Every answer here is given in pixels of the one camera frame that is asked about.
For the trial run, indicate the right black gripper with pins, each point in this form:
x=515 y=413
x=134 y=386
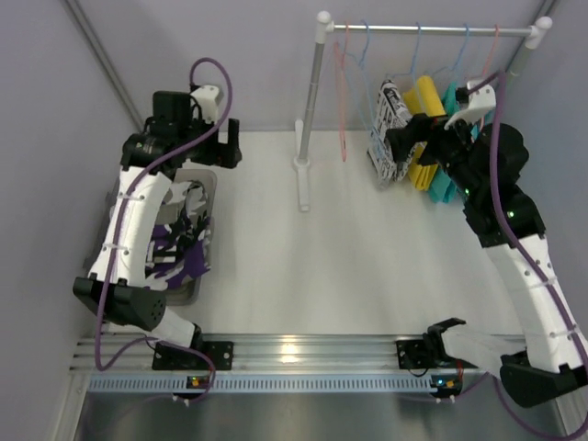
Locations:
x=425 y=136

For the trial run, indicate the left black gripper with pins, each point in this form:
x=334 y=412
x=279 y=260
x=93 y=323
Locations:
x=231 y=144

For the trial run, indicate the purple patterned garment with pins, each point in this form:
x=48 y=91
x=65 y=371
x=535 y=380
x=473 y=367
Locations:
x=178 y=248

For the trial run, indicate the blue hanger with patterned garment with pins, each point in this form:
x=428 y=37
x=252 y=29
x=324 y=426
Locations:
x=361 y=96

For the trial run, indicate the pink wire hanger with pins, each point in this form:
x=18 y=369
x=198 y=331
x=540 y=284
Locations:
x=339 y=65

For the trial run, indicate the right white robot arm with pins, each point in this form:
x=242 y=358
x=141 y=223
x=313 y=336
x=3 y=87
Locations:
x=553 y=360

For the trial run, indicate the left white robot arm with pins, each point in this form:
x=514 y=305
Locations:
x=164 y=145

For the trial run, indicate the blue hanger with newsprint garment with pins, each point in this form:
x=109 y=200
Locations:
x=391 y=113

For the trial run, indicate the blue hanger with teal garment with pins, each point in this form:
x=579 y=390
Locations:
x=451 y=71

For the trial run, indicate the blue hanger with yellow garment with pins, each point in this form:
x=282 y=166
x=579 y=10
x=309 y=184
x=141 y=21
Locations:
x=411 y=74

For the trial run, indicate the far right pink hanger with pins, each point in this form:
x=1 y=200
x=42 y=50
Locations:
x=488 y=61

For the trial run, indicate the teal garment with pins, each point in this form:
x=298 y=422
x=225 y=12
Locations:
x=442 y=189

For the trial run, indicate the yellow garment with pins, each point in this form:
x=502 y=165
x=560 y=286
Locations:
x=422 y=98

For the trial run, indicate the black white patterned garment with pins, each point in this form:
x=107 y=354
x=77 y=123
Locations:
x=387 y=171

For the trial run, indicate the grey plastic bin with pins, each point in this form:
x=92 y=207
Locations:
x=121 y=252

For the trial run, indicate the white metal clothes rack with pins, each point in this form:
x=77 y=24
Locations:
x=531 y=35

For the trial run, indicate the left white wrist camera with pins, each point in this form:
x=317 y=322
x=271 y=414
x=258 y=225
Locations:
x=207 y=99

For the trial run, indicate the aluminium mounting rail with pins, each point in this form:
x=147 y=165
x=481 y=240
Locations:
x=264 y=353

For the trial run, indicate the grey slotted cable duct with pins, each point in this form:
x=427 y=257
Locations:
x=246 y=383

